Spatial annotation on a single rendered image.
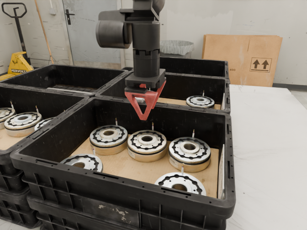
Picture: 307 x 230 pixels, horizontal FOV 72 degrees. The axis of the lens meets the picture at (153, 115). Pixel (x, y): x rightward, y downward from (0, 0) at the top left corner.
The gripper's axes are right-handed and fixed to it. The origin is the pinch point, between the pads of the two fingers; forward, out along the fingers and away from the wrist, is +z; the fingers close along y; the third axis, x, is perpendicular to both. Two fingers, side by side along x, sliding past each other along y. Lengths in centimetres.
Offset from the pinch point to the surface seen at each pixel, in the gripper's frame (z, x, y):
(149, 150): 8.6, 1.5, 3.8
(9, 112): 8.5, -48.7, -3.8
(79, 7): -22, -204, -294
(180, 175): 8.8, 10.2, 10.3
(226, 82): 1.6, 19.6, -32.4
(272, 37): 15, 91, -295
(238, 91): 24, 32, -89
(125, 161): 11.8, -4.1, 5.8
